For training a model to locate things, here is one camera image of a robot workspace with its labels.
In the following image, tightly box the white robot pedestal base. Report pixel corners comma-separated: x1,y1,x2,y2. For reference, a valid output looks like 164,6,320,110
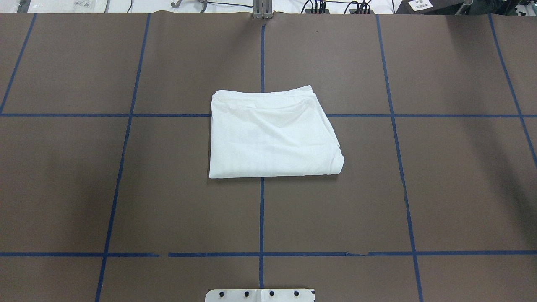
205,288,316,302

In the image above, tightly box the aluminium frame post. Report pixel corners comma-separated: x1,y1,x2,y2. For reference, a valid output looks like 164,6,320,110
253,0,274,19

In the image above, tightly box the black box with label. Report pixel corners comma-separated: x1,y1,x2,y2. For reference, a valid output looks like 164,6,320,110
395,0,464,15

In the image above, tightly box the white long-sleeve printed shirt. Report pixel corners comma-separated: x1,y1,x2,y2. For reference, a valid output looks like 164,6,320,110
209,85,345,179

